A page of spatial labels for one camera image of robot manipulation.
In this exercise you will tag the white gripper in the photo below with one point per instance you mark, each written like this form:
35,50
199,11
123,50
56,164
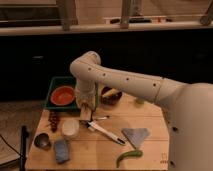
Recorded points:
85,99

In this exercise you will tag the wooden board eraser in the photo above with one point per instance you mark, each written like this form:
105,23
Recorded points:
85,114

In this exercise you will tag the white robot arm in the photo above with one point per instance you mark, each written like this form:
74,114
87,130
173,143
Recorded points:
189,106

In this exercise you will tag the white paper cup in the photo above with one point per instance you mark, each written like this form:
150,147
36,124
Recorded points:
70,128

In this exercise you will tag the small metal cup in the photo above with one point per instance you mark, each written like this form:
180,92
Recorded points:
42,141

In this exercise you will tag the dark wooden bowl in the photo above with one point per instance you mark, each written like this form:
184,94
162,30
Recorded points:
111,100

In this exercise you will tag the silver spoon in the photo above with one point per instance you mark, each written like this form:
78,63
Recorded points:
101,118

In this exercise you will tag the orange bowl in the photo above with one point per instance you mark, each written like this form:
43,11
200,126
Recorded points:
62,96

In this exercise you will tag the yellow corn cob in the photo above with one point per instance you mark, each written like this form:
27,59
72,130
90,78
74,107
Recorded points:
109,93

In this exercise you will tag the green plastic tray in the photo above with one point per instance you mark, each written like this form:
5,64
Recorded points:
56,82

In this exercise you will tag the dark red grape bunch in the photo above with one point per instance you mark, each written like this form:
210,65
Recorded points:
53,121

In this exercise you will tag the blue sponge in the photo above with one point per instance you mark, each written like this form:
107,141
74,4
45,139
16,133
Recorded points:
61,151

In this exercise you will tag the grey folded cloth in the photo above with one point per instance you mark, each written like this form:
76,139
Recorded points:
136,136

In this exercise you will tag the green chili pepper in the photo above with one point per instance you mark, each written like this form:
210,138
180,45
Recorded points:
133,153

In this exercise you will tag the white handled tool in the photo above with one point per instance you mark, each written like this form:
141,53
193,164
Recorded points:
109,134

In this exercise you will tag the black stand post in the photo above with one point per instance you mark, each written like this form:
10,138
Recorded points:
24,136

